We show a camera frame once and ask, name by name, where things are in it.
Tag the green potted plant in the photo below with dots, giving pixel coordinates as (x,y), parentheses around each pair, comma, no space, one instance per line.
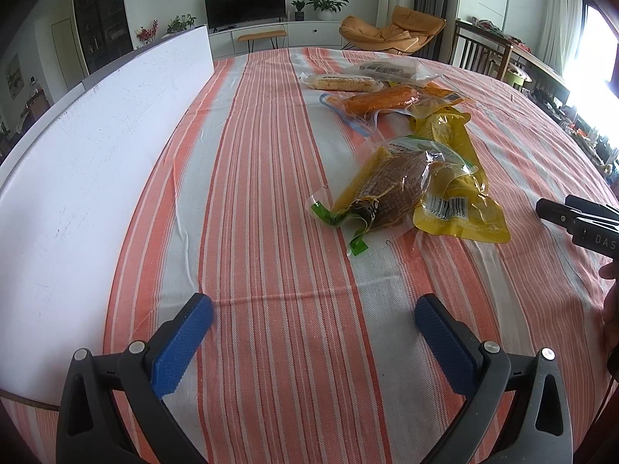
(180,23)
(327,9)

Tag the white cardboard box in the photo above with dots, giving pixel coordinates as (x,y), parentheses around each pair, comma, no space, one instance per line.
(68,193)

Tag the dark wooden side table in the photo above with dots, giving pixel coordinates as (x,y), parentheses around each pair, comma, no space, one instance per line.
(477,49)

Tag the white sheer window curtain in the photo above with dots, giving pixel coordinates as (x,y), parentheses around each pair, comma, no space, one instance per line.
(560,33)

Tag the orange lounge chair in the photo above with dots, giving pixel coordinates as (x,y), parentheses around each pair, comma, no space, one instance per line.
(408,32)

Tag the green potted plant right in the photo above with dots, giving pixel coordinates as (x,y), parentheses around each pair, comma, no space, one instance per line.
(327,9)

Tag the black flat television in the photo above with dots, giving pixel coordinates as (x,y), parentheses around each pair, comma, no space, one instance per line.
(223,13)

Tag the pale bread snack pack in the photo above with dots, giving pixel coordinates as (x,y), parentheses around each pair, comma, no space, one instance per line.
(341,82)

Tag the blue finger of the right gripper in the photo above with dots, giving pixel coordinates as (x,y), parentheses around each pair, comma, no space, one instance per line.
(593,208)
(563,215)

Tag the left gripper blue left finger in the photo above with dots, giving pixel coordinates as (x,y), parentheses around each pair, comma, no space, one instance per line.
(91,428)

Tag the clear bag brown bars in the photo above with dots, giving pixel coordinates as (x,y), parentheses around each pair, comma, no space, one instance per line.
(407,71)

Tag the green potted plant left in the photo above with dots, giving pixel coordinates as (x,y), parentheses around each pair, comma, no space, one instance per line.
(180,23)

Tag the orange chicken leg pack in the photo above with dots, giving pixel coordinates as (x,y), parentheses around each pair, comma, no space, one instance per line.
(361,112)

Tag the small dark potted plant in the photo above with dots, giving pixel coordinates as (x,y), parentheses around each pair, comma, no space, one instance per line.
(299,6)

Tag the white tv cabinet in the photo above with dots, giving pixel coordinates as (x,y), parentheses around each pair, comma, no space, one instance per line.
(299,34)

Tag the dark tall display cabinet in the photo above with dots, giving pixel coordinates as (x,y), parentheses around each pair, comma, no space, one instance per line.
(103,31)

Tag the red flower vase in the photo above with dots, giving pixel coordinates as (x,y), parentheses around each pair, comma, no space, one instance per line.
(147,35)

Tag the green-edged brown meat pack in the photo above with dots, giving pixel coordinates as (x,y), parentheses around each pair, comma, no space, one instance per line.
(391,184)

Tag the yellow chicken snack pack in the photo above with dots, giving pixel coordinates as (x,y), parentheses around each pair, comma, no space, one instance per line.
(457,201)

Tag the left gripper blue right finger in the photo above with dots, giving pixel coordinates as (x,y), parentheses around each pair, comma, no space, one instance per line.
(538,426)

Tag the person's right hand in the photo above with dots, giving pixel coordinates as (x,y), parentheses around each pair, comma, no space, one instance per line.
(610,316)

